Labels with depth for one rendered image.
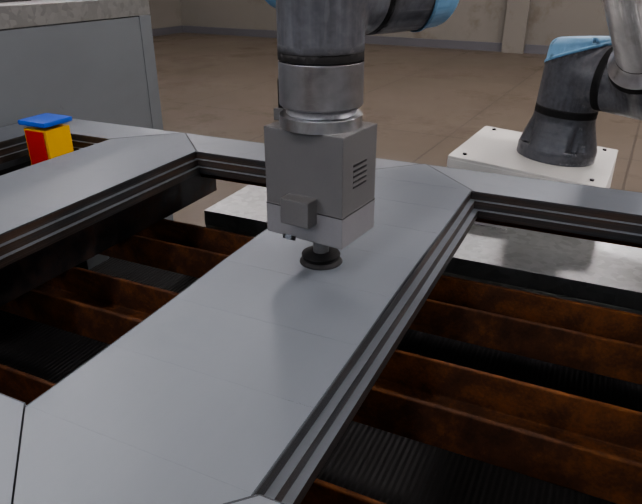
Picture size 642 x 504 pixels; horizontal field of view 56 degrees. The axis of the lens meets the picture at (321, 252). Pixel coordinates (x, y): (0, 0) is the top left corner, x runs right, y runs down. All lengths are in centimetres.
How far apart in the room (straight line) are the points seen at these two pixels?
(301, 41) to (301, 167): 11
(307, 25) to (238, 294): 24
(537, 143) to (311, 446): 94
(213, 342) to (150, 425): 10
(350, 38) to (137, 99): 111
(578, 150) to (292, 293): 83
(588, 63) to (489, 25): 828
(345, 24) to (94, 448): 36
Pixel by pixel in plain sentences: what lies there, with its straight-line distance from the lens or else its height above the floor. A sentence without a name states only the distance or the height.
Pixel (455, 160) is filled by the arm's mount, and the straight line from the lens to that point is 120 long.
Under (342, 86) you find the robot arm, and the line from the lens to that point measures 52.
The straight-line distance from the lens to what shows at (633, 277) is 105.
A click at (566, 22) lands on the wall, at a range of 929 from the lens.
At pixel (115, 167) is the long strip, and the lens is 95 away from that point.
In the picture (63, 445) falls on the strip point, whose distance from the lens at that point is 43.
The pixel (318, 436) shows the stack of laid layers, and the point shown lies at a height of 83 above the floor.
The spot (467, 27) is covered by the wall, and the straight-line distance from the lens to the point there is 957.
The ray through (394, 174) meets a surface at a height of 85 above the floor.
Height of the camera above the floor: 112
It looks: 26 degrees down
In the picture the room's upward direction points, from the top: straight up
